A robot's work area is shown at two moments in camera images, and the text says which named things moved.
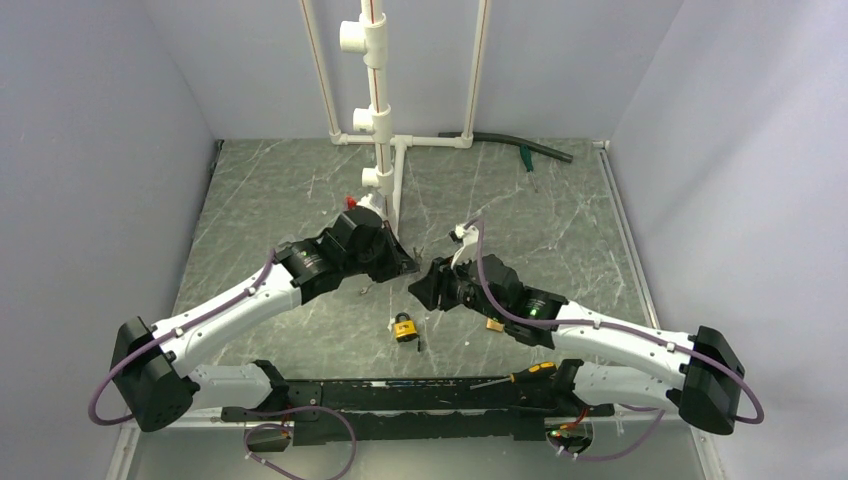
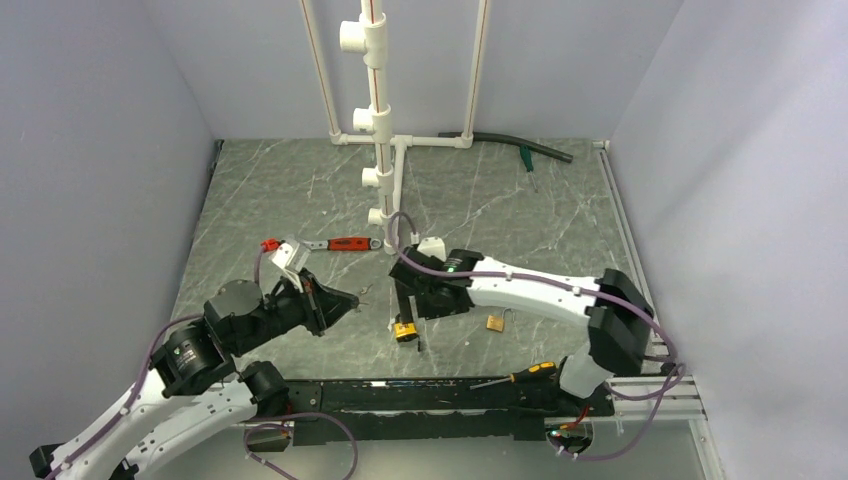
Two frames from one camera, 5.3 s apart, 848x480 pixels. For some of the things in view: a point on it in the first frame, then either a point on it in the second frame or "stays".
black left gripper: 399,263 -> 334,303
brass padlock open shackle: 494,324 stays
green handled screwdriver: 528,161 stays
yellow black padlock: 404,328 stays
